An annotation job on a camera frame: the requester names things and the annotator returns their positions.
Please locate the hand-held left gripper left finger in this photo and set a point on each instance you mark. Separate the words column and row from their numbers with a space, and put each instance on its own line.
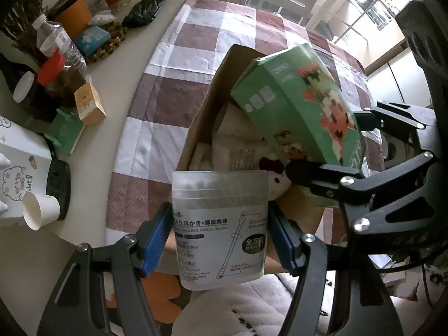
column 154, row 241

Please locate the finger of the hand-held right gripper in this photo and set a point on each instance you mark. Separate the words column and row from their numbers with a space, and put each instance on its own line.
column 329, row 176
column 395, row 115

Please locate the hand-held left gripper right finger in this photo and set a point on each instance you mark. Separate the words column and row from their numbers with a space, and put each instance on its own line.
column 283, row 241

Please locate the white plush toy red bow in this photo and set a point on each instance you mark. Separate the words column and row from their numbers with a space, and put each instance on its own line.
column 276, row 182

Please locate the clear cotton swab container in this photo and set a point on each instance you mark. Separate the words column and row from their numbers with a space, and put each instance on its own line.
column 217, row 224

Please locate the green pixel print box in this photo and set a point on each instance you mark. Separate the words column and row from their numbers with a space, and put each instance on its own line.
column 297, row 112

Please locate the brown cardboard box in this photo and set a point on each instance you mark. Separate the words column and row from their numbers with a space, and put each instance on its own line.
column 210, row 105

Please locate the white cabinet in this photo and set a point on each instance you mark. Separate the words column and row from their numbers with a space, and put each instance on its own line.
column 395, row 80

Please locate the black rectangular device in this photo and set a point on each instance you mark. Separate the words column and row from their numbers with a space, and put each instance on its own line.
column 58, row 182

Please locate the white paper cup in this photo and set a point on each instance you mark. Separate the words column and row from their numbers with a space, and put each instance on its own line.
column 40, row 210

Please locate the small green box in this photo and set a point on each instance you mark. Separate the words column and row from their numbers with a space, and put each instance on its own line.
column 66, row 131

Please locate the yellow small box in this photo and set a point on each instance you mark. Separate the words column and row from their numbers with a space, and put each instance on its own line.
column 89, row 106

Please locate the brown white checkered tablecloth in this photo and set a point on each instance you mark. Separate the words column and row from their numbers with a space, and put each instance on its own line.
column 157, row 87

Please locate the white cartoon print box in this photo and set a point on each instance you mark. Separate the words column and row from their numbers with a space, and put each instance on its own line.
column 17, row 168

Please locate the woven trivet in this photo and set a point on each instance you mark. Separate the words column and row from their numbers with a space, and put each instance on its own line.
column 112, row 46

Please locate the red lid jar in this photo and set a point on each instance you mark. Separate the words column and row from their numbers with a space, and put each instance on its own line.
column 50, row 68

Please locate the white cap bottle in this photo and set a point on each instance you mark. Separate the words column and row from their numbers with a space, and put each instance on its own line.
column 22, row 85

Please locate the blue small box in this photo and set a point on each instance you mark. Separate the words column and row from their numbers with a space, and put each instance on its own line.
column 91, row 39

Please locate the clear water bottle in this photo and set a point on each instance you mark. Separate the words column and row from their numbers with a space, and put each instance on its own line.
column 59, row 45

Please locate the white wrapped packet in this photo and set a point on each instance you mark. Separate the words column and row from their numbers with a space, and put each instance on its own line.
column 103, row 18

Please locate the black plastic bag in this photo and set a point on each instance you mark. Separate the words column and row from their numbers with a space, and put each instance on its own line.
column 145, row 8

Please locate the orange cup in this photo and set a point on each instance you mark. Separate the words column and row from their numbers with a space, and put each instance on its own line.
column 75, row 17

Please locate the white window frame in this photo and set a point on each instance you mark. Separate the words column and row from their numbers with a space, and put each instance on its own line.
column 364, row 3

